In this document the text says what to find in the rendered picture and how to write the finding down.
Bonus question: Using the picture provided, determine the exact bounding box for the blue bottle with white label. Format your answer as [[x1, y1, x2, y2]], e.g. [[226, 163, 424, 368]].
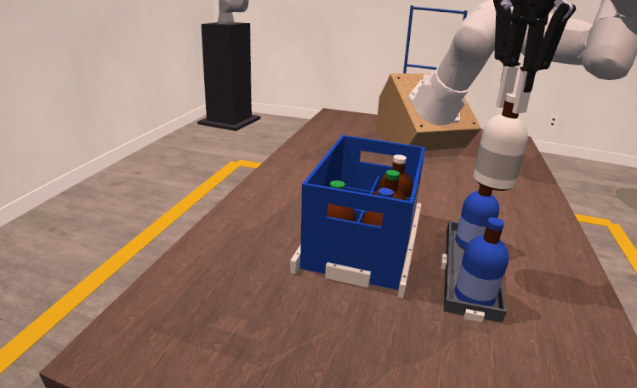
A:
[[455, 185, 499, 249]]

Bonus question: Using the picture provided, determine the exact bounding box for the blue bottle with light blue label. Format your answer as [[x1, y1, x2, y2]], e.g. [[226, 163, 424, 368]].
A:
[[454, 217, 509, 306]]

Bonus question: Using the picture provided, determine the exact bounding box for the white bottle with grey label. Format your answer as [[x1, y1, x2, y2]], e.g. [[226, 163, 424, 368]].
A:
[[473, 94, 528, 191]]

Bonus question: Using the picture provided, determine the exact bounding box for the brown bottle with white cap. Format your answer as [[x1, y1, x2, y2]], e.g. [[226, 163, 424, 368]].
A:
[[378, 155, 413, 198]]

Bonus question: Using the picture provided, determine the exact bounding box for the blue crate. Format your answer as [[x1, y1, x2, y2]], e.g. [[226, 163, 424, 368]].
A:
[[300, 135, 425, 290]]

